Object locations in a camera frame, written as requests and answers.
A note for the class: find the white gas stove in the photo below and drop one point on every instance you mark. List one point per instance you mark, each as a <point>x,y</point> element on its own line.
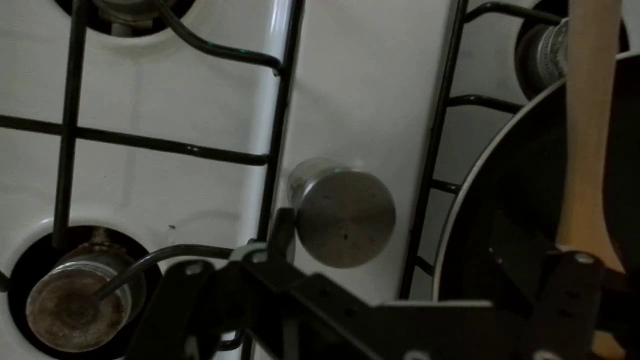
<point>361,86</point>

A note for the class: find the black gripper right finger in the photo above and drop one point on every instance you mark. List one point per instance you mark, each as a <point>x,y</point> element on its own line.
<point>566,306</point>

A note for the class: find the wooden spatula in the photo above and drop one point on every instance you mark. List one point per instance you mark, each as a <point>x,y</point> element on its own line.
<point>591,133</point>

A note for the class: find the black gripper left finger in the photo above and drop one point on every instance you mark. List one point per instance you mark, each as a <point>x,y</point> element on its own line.
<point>281,312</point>

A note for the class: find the black stove grate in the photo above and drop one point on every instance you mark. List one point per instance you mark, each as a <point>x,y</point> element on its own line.
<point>434,133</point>
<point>70,100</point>

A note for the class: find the black frying pan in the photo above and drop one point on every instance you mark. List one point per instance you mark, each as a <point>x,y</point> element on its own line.
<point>521,192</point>

